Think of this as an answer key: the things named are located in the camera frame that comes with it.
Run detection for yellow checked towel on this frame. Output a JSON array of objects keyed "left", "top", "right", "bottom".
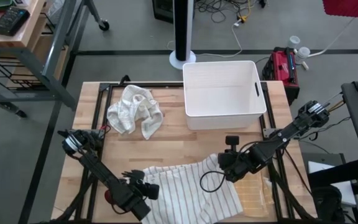
[{"left": 233, "top": 172, "right": 275, "bottom": 218}]

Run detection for red black tool bag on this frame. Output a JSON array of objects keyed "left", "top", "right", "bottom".
[{"left": 262, "top": 46, "right": 301, "bottom": 106}]

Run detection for white power cable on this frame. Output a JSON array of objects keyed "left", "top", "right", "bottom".
[
  {"left": 306, "top": 17, "right": 357, "bottom": 58},
  {"left": 166, "top": 21, "right": 244, "bottom": 60}
]

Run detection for black equipment box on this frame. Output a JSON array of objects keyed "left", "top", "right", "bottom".
[{"left": 152, "top": 0, "right": 175, "bottom": 24}]

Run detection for white perforated plastic basket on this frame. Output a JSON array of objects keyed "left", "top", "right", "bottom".
[{"left": 182, "top": 60, "right": 267, "bottom": 131}]

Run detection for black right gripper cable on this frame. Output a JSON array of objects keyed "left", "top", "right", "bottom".
[{"left": 199, "top": 170, "right": 228, "bottom": 194}]

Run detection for black caster wheel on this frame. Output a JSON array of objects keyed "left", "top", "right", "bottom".
[{"left": 98, "top": 19, "right": 111, "bottom": 32}]

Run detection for white board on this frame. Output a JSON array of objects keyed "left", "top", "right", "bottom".
[{"left": 308, "top": 160, "right": 357, "bottom": 208}]

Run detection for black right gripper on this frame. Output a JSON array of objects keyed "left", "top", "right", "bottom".
[{"left": 218, "top": 136, "right": 254, "bottom": 184}]

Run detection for black aluminium table frame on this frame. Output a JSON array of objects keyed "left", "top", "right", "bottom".
[{"left": 51, "top": 80, "right": 318, "bottom": 224}]

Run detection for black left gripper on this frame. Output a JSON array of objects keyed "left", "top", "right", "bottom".
[{"left": 116, "top": 169, "right": 160, "bottom": 221}]

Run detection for black wire rack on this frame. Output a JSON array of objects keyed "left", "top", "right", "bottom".
[{"left": 0, "top": 55, "right": 70, "bottom": 91}]

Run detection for white pink-striped towel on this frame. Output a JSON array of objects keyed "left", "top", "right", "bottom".
[{"left": 140, "top": 152, "right": 244, "bottom": 224}]

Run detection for red foam panel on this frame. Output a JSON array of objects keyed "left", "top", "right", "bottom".
[{"left": 321, "top": 0, "right": 358, "bottom": 20}]

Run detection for white plastic jar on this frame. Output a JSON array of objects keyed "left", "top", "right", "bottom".
[
  {"left": 294, "top": 46, "right": 311, "bottom": 65},
  {"left": 288, "top": 35, "right": 301, "bottom": 49}
]

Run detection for black keypad device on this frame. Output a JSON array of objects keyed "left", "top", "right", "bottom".
[{"left": 0, "top": 6, "right": 30, "bottom": 37}]

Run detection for black cable bundle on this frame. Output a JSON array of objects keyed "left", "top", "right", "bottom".
[{"left": 194, "top": 0, "right": 267, "bottom": 24}]

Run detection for crumpled white towel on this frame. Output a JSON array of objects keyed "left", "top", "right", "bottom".
[{"left": 106, "top": 84, "right": 164, "bottom": 140}]

